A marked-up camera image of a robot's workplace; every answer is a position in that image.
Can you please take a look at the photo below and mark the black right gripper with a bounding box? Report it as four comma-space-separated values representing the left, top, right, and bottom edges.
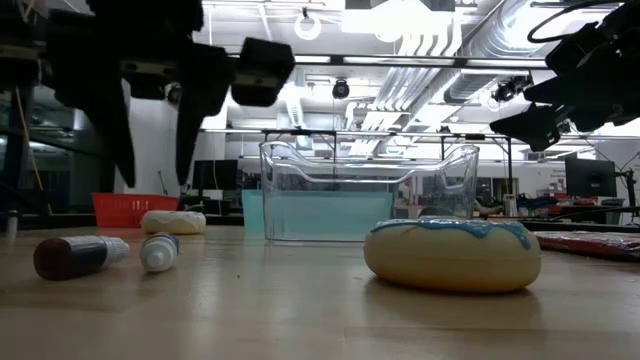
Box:
488, 0, 640, 153

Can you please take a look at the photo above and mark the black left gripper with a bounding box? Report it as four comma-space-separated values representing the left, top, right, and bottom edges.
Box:
0, 0, 296, 190

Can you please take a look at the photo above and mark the white frosted toy donut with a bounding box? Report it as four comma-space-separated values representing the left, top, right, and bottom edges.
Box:
140, 209, 207, 236

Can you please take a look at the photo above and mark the red snack packet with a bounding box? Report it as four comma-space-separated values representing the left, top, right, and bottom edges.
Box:
533, 229, 640, 261

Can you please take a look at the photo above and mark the blue label ink bottle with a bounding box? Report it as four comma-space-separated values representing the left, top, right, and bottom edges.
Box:
138, 231, 182, 274

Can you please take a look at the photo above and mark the dark red ink bottle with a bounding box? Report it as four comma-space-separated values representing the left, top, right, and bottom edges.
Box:
32, 234, 131, 281

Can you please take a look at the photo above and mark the blue frosted toy donut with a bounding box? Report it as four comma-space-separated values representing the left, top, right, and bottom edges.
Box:
363, 218, 543, 294

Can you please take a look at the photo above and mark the black computer monitor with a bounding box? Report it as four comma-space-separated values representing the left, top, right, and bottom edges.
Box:
192, 158, 240, 191
564, 157, 618, 198

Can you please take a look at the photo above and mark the red plastic basket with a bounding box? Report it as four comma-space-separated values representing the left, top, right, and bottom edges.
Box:
91, 192, 180, 229

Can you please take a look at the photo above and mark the clear plastic bin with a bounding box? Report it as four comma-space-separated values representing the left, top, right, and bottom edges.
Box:
258, 140, 480, 243

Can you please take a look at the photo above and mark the green frosted toy donut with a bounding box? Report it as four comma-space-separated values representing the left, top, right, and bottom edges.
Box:
418, 205, 460, 221

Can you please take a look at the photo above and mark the teal plastic bin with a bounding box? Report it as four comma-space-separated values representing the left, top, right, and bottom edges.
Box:
241, 188, 396, 236

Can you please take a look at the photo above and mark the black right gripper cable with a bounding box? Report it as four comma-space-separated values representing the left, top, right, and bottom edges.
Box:
526, 0, 626, 45

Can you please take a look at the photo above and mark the silver ventilation duct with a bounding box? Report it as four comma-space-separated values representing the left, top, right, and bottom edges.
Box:
442, 0, 556, 104

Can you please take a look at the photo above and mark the yellow extension cable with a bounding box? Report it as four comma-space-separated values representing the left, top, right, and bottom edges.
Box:
13, 87, 54, 216

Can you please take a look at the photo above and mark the white ring light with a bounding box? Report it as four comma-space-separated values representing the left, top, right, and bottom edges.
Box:
293, 12, 323, 41

